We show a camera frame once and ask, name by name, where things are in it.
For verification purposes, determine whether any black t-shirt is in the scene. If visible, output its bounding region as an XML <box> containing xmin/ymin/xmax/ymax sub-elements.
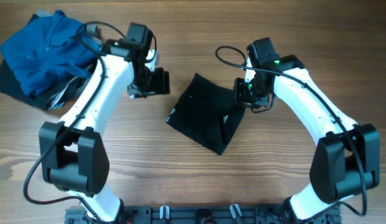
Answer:
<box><xmin>166</xmin><ymin>73</ymin><xmax>245</xmax><ymax>155</ymax></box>

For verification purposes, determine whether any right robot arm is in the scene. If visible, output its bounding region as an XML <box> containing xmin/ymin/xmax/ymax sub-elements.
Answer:
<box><xmin>235</xmin><ymin>54</ymin><xmax>380</xmax><ymax>223</ymax></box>

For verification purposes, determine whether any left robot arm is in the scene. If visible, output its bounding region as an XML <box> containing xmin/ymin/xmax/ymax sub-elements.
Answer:
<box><xmin>36</xmin><ymin>40</ymin><xmax>169</xmax><ymax>223</ymax></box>

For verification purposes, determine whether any grey folded garment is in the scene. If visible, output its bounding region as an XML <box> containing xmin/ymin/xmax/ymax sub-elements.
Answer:
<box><xmin>29</xmin><ymin>10</ymin><xmax>103</xmax><ymax>111</ymax></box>

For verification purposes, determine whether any blue polo shirt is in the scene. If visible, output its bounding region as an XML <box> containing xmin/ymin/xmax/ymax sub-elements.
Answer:
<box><xmin>0</xmin><ymin>10</ymin><xmax>99</xmax><ymax>96</ymax></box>

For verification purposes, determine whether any black folded garment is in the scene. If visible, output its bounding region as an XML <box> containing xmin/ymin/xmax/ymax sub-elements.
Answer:
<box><xmin>0</xmin><ymin>14</ymin><xmax>97</xmax><ymax>105</ymax></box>

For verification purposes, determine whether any left black cable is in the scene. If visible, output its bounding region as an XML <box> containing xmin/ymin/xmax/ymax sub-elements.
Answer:
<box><xmin>22</xmin><ymin>21</ymin><xmax>158</xmax><ymax>223</ymax></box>

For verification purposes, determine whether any black cable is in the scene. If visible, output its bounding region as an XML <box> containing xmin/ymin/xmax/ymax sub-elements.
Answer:
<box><xmin>215</xmin><ymin>45</ymin><xmax>368</xmax><ymax>218</ymax></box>
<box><xmin>22</xmin><ymin>21</ymin><xmax>158</xmax><ymax>223</ymax></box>

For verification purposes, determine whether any right black cable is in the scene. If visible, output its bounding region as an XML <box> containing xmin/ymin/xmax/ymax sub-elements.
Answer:
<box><xmin>215</xmin><ymin>45</ymin><xmax>368</xmax><ymax>218</ymax></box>

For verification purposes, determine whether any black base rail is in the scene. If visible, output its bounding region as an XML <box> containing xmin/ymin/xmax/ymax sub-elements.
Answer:
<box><xmin>64</xmin><ymin>204</ymin><xmax>342</xmax><ymax>224</ymax></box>

